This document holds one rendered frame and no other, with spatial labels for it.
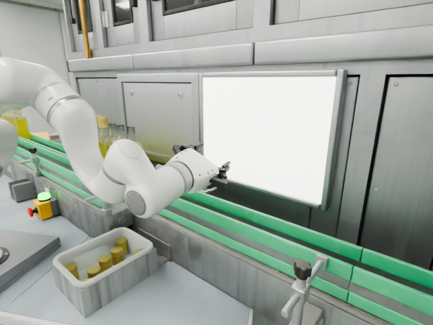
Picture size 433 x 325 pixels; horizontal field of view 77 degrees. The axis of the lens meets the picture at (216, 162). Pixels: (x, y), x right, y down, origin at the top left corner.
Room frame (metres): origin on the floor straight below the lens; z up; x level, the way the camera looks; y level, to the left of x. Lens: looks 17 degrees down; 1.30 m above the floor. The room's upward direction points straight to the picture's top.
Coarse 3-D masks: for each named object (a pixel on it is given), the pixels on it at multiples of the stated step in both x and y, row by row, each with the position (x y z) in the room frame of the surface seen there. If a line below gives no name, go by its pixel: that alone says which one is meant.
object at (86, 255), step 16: (96, 240) 0.71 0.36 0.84; (112, 240) 0.75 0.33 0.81; (128, 240) 0.75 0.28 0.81; (144, 240) 0.71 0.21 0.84; (64, 256) 0.64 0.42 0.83; (80, 256) 0.67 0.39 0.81; (96, 256) 0.70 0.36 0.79; (128, 256) 0.73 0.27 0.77; (64, 272) 0.56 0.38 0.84; (80, 272) 0.65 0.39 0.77; (112, 272) 0.57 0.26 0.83
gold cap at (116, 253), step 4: (112, 248) 0.70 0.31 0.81; (116, 248) 0.70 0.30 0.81; (120, 248) 0.70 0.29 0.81; (112, 252) 0.68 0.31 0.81; (116, 252) 0.68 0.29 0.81; (120, 252) 0.69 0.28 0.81; (112, 256) 0.68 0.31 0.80; (116, 256) 0.68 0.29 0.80; (120, 256) 0.69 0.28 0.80; (112, 260) 0.69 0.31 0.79; (116, 260) 0.68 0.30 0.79; (120, 260) 0.69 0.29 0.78
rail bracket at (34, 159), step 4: (28, 148) 1.16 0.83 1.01; (32, 148) 1.16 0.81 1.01; (32, 152) 1.16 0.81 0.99; (32, 156) 1.16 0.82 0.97; (36, 156) 1.17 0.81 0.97; (28, 160) 1.14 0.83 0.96; (32, 160) 1.15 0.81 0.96; (36, 160) 1.16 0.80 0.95; (36, 164) 1.16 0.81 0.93; (36, 168) 1.16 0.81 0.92; (36, 172) 1.15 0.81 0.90; (40, 172) 1.16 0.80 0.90; (36, 176) 1.15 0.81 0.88; (40, 176) 1.16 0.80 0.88
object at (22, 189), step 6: (18, 180) 1.22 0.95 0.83; (24, 180) 1.22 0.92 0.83; (12, 186) 1.15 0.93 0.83; (18, 186) 1.16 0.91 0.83; (24, 186) 1.18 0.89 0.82; (30, 186) 1.19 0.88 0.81; (12, 192) 1.17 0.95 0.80; (18, 192) 1.16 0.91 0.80; (24, 192) 1.17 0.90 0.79; (30, 192) 1.19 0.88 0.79; (12, 198) 1.18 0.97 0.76; (18, 198) 1.15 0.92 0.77; (24, 198) 1.17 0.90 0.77; (30, 198) 1.19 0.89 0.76
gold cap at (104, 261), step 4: (104, 256) 0.66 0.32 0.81; (108, 256) 0.66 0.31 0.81; (100, 260) 0.65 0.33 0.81; (104, 260) 0.65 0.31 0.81; (108, 260) 0.65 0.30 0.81; (100, 264) 0.64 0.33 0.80; (104, 264) 0.64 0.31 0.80; (108, 264) 0.65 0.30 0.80; (104, 268) 0.64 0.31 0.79; (108, 268) 0.65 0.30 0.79
